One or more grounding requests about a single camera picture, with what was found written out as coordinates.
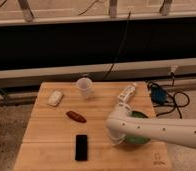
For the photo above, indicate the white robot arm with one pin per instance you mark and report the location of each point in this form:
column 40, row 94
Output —
column 176, row 131

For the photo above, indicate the black rectangular eraser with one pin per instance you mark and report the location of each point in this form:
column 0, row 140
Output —
column 81, row 148

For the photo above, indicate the clear plastic cup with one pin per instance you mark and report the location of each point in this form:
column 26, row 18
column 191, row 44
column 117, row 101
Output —
column 84, row 85

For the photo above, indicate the white plastic bottle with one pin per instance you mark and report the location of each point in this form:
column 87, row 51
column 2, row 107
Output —
column 127, row 93

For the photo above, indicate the brown oblong object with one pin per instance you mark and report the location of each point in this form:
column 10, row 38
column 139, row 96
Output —
column 76, row 117

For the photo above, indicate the white rectangular sponge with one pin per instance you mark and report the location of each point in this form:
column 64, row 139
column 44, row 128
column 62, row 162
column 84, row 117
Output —
column 55, row 98

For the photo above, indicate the blue floor device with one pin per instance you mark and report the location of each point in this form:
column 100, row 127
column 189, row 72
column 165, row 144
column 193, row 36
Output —
column 158, row 95

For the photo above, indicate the green round bowl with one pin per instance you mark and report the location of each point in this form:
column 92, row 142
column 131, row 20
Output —
column 133, row 139

